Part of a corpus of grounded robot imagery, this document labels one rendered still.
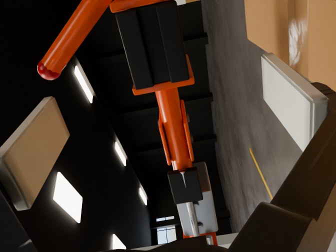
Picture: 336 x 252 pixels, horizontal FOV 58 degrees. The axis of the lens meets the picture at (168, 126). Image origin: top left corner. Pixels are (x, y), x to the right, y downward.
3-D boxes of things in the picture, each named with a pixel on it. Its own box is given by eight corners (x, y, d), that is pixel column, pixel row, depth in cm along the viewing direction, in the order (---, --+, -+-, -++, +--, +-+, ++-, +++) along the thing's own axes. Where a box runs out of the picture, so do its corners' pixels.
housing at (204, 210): (204, 159, 41) (172, 164, 42) (212, 192, 35) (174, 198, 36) (211, 197, 45) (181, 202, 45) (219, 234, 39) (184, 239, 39)
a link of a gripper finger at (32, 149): (31, 210, 14) (16, 212, 14) (71, 135, 20) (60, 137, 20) (2, 158, 13) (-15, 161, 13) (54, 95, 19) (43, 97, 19)
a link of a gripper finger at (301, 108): (311, 101, 12) (331, 97, 12) (260, 53, 18) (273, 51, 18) (309, 163, 13) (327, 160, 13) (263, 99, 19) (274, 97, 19)
